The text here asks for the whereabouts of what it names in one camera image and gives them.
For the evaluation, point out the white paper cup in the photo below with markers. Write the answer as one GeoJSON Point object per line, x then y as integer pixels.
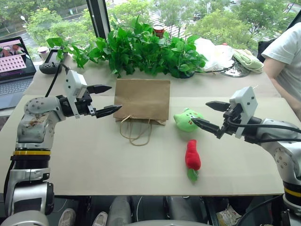
{"type": "Point", "coordinates": [43, 53]}

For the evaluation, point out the black window post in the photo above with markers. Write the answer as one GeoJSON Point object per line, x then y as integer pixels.
{"type": "Point", "coordinates": [97, 18]}

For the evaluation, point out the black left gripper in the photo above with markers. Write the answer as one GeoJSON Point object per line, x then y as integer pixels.
{"type": "Point", "coordinates": [83, 107]}

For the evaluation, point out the green leafy potted plant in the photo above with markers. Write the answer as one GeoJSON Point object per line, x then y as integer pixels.
{"type": "Point", "coordinates": [141, 51]}

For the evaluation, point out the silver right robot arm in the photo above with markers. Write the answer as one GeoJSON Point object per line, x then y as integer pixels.
{"type": "Point", "coordinates": [289, 155]}

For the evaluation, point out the grey trouser leg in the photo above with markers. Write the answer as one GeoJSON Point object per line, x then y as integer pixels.
{"type": "Point", "coordinates": [120, 212]}
{"type": "Point", "coordinates": [183, 209]}

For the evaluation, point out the brown paper bag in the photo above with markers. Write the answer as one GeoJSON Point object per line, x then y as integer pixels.
{"type": "Point", "coordinates": [142, 99]}

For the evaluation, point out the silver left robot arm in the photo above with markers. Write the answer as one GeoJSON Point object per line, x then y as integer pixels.
{"type": "Point", "coordinates": [35, 127]}

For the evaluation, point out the red plush strawberry toy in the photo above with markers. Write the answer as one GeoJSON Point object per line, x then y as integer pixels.
{"type": "Point", "coordinates": [192, 157]}

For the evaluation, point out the light green cloth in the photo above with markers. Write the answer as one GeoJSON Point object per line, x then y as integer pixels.
{"type": "Point", "coordinates": [248, 61]}

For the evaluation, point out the white plastic bag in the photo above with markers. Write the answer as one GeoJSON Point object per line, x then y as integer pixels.
{"type": "Point", "coordinates": [211, 54]}

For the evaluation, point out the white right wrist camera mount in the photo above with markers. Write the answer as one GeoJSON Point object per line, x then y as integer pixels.
{"type": "Point", "coordinates": [247, 99]}

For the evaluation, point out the green plush toy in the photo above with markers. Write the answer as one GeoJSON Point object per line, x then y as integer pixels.
{"type": "Point", "coordinates": [185, 118]}

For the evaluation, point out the red can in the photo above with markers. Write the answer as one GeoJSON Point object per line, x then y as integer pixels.
{"type": "Point", "coordinates": [159, 31]}

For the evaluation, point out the round dark tray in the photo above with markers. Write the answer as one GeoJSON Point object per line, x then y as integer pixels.
{"type": "Point", "coordinates": [235, 72]}

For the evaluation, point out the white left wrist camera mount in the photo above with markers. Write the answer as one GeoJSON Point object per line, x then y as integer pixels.
{"type": "Point", "coordinates": [74, 82]}

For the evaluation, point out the person in white shirt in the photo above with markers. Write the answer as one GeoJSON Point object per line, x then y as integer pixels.
{"type": "Point", "coordinates": [287, 58]}

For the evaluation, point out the grey laptop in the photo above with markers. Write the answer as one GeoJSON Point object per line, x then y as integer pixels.
{"type": "Point", "coordinates": [14, 70]}

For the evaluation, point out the black handheld controller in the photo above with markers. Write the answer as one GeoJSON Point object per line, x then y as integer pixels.
{"type": "Point", "coordinates": [48, 67]}

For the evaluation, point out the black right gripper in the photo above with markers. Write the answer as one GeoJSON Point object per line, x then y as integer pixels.
{"type": "Point", "coordinates": [231, 117]}

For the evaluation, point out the white sneaker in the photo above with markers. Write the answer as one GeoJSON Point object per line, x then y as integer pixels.
{"type": "Point", "coordinates": [67, 217]}
{"type": "Point", "coordinates": [100, 219]}

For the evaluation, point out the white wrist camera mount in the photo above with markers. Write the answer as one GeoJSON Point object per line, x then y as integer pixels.
{"type": "Point", "coordinates": [74, 82]}
{"type": "Point", "coordinates": [247, 99]}

